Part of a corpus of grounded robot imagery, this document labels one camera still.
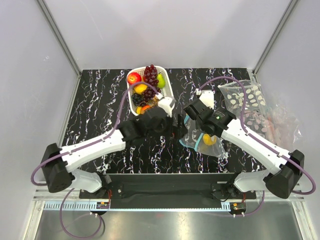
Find yellow pear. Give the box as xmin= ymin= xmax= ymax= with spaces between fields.
xmin=202 ymin=133 xmax=217 ymax=146

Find clear zip top bag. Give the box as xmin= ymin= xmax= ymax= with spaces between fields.
xmin=179 ymin=115 xmax=227 ymax=158

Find red grape bunch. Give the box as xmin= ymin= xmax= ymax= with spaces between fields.
xmin=142 ymin=64 xmax=161 ymax=102

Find red apple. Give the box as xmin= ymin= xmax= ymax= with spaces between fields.
xmin=127 ymin=72 xmax=142 ymax=85

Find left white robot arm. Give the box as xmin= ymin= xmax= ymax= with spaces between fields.
xmin=40 ymin=107 xmax=188 ymax=198

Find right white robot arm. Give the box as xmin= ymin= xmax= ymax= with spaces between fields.
xmin=183 ymin=98 xmax=305 ymax=199

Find bag of white slices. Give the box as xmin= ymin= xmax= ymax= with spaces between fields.
xmin=218 ymin=79 xmax=268 ymax=116

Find bag of pink slices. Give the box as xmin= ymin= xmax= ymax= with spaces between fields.
xmin=243 ymin=110 xmax=274 ymax=143

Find crumpled clear plastic bag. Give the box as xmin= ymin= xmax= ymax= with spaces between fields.
xmin=265 ymin=103 xmax=303 ymax=152

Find orange fruit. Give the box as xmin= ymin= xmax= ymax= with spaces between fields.
xmin=140 ymin=105 xmax=151 ymax=115

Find dark purple grape bunch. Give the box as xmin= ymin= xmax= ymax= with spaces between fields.
xmin=131 ymin=93 xmax=146 ymax=107

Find white perforated plastic basket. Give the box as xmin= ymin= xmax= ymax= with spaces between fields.
xmin=126 ymin=64 xmax=174 ymax=116

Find yellow lemon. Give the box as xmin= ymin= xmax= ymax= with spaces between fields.
xmin=134 ymin=84 xmax=148 ymax=95

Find green pear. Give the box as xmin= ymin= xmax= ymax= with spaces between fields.
xmin=156 ymin=73 xmax=166 ymax=89

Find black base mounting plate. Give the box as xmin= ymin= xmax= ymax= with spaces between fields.
xmin=79 ymin=173 xmax=257 ymax=201

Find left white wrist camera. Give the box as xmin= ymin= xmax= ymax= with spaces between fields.
xmin=157 ymin=96 xmax=176 ymax=118

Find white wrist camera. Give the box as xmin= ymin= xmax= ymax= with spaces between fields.
xmin=195 ymin=88 xmax=215 ymax=110
xmin=157 ymin=96 xmax=176 ymax=118

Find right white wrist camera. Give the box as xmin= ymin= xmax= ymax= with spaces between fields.
xmin=195 ymin=88 xmax=215 ymax=110

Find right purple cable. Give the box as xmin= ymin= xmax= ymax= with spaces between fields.
xmin=195 ymin=76 xmax=316 ymax=217

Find aluminium frame rail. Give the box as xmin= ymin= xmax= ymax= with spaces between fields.
xmin=32 ymin=181 xmax=306 ymax=202

